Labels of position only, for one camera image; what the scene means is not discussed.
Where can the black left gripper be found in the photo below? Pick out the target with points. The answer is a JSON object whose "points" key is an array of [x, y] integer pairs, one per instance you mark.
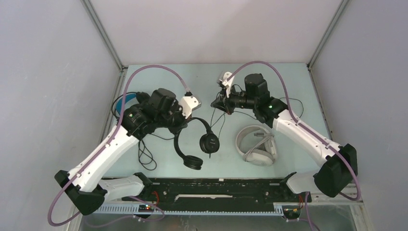
{"points": [[183, 120]]}

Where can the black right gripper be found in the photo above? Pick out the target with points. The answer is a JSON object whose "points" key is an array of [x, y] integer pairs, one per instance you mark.
{"points": [[220, 103]]}

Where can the small black on-ear headphones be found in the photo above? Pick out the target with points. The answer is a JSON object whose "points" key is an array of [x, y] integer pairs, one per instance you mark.
{"points": [[208, 143]]}

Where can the white gaming headset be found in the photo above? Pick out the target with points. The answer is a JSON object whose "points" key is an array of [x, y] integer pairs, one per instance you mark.
{"points": [[262, 154]]}

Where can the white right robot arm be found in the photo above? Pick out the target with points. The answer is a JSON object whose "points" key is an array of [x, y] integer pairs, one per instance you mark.
{"points": [[338, 164]]}

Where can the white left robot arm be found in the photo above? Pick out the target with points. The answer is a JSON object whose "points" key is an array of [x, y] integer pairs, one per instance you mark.
{"points": [[84, 184]]}

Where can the black and blue headset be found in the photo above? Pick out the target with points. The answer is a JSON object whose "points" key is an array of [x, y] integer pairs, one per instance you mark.
{"points": [[119, 104]]}

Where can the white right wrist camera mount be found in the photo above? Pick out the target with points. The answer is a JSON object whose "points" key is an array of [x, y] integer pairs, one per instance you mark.
{"points": [[226, 81]]}

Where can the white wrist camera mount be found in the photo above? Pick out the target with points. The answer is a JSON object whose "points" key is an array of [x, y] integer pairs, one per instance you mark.
{"points": [[189, 103], [226, 81]]}

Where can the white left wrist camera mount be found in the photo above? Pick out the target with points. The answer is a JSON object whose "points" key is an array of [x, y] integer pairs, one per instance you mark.
{"points": [[189, 103]]}

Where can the aluminium frame post left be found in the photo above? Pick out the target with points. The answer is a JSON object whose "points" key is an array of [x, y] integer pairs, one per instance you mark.
{"points": [[91, 11]]}

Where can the aluminium frame post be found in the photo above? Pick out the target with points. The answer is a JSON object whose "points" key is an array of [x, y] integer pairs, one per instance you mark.
{"points": [[91, 11], [329, 30]]}

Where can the white slotted cable duct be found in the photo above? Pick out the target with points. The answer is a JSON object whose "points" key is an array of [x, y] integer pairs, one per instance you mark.
{"points": [[144, 209]]}

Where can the aluminium frame post right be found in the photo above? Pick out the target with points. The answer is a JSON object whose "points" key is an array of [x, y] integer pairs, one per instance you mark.
{"points": [[329, 30]]}

